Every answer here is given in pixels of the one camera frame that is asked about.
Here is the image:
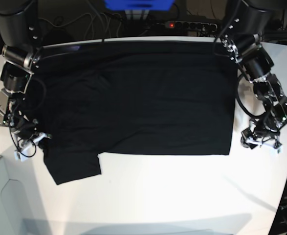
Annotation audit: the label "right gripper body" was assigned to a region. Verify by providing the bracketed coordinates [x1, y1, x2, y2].
[10, 119, 52, 152]

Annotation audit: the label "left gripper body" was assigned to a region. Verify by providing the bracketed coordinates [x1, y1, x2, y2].
[241, 119, 280, 149]

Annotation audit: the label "black T-shirt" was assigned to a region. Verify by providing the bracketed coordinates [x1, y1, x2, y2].
[35, 43, 237, 185]

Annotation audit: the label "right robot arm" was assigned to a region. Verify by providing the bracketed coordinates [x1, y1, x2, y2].
[0, 0, 48, 157]

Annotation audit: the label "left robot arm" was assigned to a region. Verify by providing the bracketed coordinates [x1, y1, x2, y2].
[217, 0, 287, 152]

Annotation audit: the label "black power strip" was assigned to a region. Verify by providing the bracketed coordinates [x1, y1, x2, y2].
[163, 21, 219, 33]

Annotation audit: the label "blue plastic bin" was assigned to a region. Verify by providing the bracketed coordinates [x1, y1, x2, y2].
[104, 0, 175, 11]

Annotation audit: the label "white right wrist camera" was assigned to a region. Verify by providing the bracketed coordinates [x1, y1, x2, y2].
[14, 150, 28, 162]

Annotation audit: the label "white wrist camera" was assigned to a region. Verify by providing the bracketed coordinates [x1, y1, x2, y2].
[14, 150, 28, 162]
[270, 143, 283, 155]

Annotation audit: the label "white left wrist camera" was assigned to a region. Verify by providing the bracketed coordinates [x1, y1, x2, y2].
[270, 143, 283, 155]

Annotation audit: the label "tangled black cables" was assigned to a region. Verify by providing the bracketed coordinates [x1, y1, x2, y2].
[47, 9, 124, 40]

